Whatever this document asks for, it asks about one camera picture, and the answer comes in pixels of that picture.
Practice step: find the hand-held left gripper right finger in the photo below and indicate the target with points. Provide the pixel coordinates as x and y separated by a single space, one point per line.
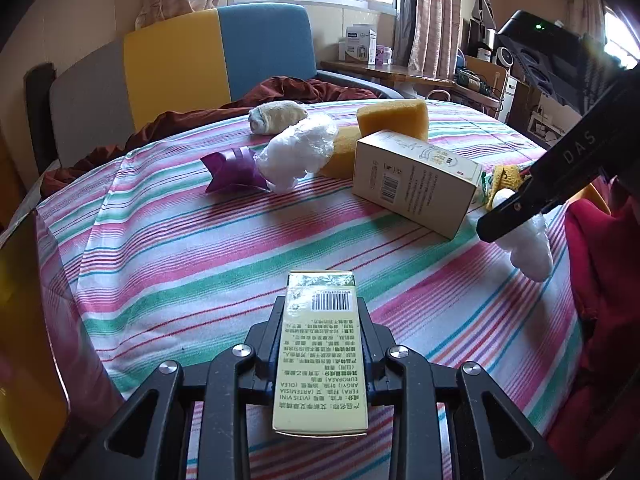
367 332

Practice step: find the grey yellow blue headboard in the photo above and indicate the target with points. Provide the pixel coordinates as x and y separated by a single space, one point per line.
175 70

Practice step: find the yellow knitted pouch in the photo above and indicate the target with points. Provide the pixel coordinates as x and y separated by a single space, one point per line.
507 175

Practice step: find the rolled beige sock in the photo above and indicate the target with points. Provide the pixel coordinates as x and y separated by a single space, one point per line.
277 116

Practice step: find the purple foil packet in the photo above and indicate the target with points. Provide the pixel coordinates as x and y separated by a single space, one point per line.
235 170

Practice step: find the beige product carton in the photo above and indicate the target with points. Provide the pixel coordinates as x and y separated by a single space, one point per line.
415 180

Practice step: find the green device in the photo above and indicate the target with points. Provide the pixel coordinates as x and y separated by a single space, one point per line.
469 80

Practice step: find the striped bed sheet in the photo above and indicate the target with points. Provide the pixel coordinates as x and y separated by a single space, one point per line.
200 260

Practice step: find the wooden desk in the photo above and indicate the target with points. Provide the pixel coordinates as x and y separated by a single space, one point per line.
395 74

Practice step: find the pale green printed carton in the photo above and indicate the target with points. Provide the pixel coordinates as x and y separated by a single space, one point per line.
320 360

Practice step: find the large yellow sponge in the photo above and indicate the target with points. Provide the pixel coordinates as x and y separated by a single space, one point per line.
395 117

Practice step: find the grey bed rail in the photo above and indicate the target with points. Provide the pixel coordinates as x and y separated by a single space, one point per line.
360 82

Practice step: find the black appliance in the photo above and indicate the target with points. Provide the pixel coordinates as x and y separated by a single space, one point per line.
475 35

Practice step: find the printed cardboard box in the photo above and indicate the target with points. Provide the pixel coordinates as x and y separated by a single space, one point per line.
542 115

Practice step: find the white appliance box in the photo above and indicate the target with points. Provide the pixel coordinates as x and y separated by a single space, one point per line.
362 45

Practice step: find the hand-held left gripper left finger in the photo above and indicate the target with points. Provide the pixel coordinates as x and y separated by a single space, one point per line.
272 332

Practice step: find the maroon blanket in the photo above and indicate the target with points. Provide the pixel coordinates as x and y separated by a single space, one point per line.
300 92

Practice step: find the red cloth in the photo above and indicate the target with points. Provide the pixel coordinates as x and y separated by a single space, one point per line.
600 285

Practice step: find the small yellow sponge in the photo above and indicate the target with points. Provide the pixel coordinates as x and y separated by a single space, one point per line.
342 152

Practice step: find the grey curtain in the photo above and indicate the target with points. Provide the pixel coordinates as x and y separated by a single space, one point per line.
405 10

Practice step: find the green-edged snack packet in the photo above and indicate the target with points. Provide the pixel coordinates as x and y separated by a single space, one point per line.
486 185

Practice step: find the brown cardboard box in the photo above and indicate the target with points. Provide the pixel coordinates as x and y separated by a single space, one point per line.
30 335

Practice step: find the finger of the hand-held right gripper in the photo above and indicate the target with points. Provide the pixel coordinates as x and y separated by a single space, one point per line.
510 215

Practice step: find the small white fan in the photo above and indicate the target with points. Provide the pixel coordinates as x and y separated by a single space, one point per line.
505 56

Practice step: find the small white box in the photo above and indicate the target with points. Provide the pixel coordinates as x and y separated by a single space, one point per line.
343 51

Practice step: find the white plastic bag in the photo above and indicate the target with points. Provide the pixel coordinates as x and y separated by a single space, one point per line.
530 252
295 152

